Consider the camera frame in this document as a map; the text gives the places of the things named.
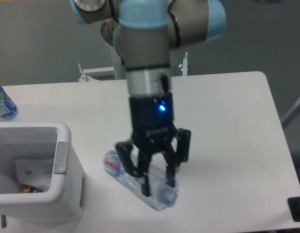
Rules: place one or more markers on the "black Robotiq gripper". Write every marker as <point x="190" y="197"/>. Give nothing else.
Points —
<point x="153" y="128"/>

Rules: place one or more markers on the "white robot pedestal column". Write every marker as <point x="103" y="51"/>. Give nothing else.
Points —
<point x="107" y="30"/>

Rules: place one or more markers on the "white metal frame right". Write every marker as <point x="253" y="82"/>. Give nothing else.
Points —
<point x="290" y="115"/>

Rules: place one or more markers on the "white plastic trash can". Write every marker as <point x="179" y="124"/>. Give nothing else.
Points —
<point x="40" y="140"/>

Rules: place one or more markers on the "colourful snack package in bin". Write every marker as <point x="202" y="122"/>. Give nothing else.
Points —
<point x="31" y="189"/>

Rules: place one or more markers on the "white metal base bracket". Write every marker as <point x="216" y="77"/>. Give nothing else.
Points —
<point x="96" y="74"/>

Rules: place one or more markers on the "black clamp at table edge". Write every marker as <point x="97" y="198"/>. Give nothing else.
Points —
<point x="294" y="206"/>

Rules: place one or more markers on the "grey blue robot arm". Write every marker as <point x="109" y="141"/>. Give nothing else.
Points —
<point x="146" y="32"/>

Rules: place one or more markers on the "white upright bracket with bolt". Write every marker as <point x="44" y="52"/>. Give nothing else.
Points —
<point x="184" y="67"/>

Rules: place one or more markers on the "blue labelled water bottle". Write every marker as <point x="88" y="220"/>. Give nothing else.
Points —
<point x="8" y="109"/>

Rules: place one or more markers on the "clear plastic water bottle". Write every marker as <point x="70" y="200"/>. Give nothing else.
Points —
<point x="163" y="187"/>

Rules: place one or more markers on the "clear plastic wrapper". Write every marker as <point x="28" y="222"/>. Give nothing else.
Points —
<point x="37" y="173"/>

